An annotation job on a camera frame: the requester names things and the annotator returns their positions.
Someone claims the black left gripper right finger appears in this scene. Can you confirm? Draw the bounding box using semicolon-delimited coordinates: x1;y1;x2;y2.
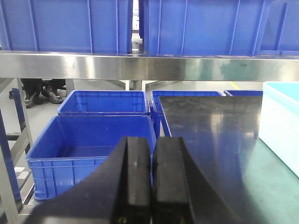
152;137;243;224

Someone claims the blue bin upper middle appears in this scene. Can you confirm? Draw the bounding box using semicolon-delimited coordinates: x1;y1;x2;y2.
144;0;272;56

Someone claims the person's shoe left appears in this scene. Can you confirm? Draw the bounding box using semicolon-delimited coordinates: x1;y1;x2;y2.
24;92;37;108

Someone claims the stainless steel shelf rack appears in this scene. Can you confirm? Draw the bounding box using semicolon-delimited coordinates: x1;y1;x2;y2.
0;51;299;224

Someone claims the person's shoe right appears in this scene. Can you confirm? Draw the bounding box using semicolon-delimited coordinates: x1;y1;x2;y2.
42;88;64;104

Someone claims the black mat on table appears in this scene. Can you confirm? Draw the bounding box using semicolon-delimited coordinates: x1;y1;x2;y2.
160;96;262;212

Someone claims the person's shoe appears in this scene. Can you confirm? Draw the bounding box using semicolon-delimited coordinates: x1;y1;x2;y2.
24;92;37;108
42;88;64;104

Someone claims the blue crate lower rear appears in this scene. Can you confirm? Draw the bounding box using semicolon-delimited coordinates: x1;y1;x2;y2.
57;90;150;116

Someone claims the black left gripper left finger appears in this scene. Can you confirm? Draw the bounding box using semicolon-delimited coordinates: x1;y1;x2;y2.
25;137;151;224

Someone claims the blue bin behind tray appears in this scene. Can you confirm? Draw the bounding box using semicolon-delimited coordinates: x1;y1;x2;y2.
224;90;263;97

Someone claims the blue crate lower front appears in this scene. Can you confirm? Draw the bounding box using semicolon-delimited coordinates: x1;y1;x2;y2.
26;115;157;200

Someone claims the blue ribbed crate with label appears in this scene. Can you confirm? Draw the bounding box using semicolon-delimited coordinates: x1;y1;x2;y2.
259;0;299;56

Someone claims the light blue plastic tray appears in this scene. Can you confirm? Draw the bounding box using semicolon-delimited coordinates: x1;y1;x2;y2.
258;82;299;175

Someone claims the small blue bin lower shelf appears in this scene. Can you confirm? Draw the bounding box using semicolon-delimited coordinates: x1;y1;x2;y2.
150;90;223;139

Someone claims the blue bin upper left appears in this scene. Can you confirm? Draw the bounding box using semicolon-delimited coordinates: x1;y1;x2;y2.
0;0;133;54

